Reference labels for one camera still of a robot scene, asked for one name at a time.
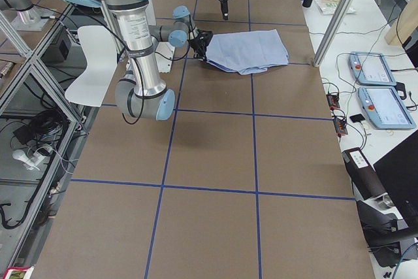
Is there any light blue striped shirt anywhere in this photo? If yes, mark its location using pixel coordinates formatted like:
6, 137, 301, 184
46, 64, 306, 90
206, 29, 289, 75

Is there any white plastic chair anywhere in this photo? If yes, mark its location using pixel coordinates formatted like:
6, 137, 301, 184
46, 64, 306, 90
65, 25, 118, 107

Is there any upper blue teach pendant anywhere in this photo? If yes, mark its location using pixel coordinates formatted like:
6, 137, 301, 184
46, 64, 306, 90
349, 52, 396, 86

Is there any blue teach pendant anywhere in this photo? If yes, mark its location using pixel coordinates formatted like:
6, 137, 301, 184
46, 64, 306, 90
349, 52, 396, 86
358, 86, 416, 129

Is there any lower blue teach pendant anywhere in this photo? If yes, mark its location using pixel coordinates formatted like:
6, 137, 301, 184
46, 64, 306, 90
358, 86, 416, 129

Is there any black computer monitor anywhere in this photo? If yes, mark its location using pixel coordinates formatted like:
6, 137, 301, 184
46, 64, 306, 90
374, 132, 417, 226

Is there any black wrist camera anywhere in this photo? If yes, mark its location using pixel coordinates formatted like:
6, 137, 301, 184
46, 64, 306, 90
197, 29, 213, 44

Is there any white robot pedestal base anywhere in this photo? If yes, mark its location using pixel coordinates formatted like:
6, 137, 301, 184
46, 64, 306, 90
114, 0, 175, 73

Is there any aluminium frame post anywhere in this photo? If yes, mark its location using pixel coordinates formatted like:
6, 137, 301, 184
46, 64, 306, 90
313, 0, 353, 67

